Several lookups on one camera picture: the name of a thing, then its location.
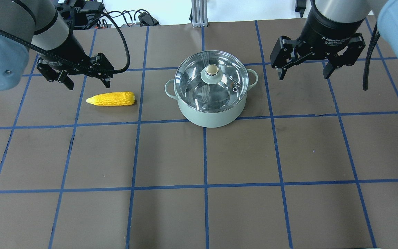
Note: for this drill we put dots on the aluminium frame post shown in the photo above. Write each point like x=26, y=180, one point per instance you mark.
x=198, y=14

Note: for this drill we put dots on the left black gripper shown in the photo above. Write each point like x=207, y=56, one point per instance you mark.
x=68, y=50

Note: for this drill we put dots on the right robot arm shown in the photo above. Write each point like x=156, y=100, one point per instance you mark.
x=357, y=10

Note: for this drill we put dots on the glass pot lid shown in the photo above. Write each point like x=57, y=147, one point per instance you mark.
x=211, y=81

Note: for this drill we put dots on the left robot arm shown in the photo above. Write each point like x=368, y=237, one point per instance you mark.
x=47, y=28

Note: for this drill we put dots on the yellow corn cob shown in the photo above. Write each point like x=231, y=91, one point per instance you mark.
x=112, y=99

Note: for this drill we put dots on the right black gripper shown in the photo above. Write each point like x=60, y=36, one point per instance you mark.
x=327, y=29

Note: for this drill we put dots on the pale green cooking pot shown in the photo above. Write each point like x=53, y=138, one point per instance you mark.
x=210, y=119

